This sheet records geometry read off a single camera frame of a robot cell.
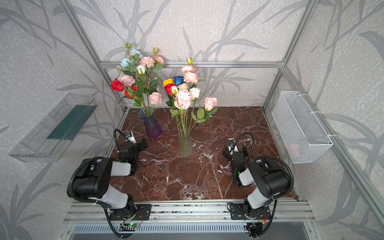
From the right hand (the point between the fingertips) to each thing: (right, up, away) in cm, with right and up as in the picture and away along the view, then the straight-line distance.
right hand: (235, 140), depth 92 cm
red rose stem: (-57, +27, -15) cm, 65 cm away
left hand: (-61, +4, +1) cm, 61 cm away
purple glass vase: (-55, +7, +11) cm, 57 cm away
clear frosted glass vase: (-30, -2, -6) cm, 31 cm away
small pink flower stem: (-47, +25, -11) cm, 54 cm away
